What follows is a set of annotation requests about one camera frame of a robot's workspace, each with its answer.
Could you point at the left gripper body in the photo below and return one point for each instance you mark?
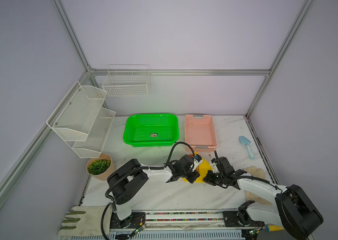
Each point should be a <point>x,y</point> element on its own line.
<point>189,175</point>

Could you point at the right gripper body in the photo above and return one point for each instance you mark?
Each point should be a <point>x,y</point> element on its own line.
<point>216,178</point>

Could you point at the yellow paper napkin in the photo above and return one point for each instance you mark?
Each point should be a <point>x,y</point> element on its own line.
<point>203,172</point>

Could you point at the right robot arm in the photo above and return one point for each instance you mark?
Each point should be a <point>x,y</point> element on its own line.
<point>289,208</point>

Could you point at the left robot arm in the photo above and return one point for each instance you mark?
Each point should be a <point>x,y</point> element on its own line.
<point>125,183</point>

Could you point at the beige work glove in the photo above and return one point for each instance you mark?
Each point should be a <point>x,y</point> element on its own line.
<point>253,197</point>

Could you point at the pink plastic basket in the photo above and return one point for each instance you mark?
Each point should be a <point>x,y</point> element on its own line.
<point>200,133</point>

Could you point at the light blue garden trowel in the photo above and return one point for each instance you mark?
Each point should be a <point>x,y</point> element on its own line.
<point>245,141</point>

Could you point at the green plastic basket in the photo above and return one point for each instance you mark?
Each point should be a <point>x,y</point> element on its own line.
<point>151,130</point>

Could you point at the blue yellow hand rake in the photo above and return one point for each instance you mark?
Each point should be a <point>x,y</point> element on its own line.
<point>273,228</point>

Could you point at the potted green succulent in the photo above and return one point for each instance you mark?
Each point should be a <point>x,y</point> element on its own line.
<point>101,168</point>

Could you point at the white mesh two-tier shelf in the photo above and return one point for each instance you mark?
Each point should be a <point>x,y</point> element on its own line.
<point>82,121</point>

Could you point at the green-striped white glove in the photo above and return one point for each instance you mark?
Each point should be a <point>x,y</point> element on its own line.
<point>81,221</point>

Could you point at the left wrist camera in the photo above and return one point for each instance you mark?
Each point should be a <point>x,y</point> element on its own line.
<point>197,160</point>

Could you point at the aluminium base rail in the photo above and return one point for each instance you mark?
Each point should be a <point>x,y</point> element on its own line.
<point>182,225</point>

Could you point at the white wire basket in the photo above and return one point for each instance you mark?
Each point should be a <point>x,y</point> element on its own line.
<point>127,81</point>

